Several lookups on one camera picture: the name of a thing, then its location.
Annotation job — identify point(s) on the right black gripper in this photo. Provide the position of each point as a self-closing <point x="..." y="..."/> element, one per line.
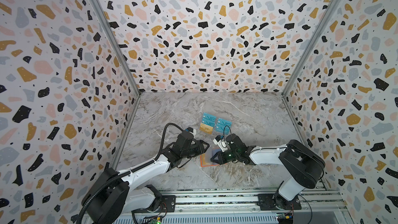
<point x="224" y="154"/>

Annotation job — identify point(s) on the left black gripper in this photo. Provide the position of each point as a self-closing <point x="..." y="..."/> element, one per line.
<point x="201" y="146"/>

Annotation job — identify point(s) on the orange card holder wallet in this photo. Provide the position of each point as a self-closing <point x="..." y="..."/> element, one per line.
<point x="205" y="158"/>

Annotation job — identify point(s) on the teal card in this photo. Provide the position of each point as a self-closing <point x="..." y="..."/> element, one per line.
<point x="224" y="122"/>
<point x="223" y="128"/>
<point x="208" y="118"/>
<point x="209" y="122"/>

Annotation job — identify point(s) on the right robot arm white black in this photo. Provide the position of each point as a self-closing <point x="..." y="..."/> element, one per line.
<point x="305" y="168"/>

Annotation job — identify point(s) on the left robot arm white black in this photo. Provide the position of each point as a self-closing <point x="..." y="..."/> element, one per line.
<point x="117" y="192"/>

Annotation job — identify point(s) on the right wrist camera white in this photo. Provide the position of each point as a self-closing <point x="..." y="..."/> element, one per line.
<point x="220" y="142"/>

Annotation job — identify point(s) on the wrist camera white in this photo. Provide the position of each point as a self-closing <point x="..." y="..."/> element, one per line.
<point x="191" y="130"/>
<point x="220" y="142"/>

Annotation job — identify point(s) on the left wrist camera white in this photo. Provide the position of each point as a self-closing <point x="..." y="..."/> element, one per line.
<point x="191" y="130"/>

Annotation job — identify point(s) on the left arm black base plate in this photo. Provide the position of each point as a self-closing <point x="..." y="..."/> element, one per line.
<point x="165" y="204"/>

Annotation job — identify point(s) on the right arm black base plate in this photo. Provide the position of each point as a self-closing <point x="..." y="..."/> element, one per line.
<point x="274" y="202"/>

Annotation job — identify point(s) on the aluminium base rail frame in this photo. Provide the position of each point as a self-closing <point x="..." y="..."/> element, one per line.
<point x="242" y="206"/>

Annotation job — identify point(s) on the left aluminium corner post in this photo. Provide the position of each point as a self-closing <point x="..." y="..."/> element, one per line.
<point x="113" y="43"/>

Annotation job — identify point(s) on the aluminium corner post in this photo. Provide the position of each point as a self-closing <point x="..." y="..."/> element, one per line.
<point x="327" y="16"/>
<point x="113" y="43"/>

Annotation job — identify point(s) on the right aluminium corner post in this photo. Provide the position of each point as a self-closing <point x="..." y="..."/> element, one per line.
<point x="327" y="16"/>

